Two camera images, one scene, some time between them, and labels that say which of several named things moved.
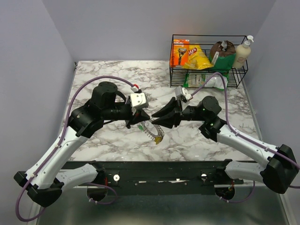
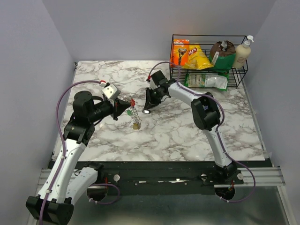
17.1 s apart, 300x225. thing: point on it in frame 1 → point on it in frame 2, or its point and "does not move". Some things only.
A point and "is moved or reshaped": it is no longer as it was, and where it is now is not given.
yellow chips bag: x=198 y=59 does not move
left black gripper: x=139 y=116 → x=119 y=106
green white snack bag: x=198 y=80 does not move
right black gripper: x=168 y=121 → x=149 y=103
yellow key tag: x=157 y=139 → x=135 y=126
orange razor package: x=179 y=53 does not move
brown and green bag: x=222 y=55 does not move
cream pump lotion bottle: x=243 y=53 does not move
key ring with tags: x=161 y=132 is moved or reshaped
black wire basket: x=207 y=61 does not move
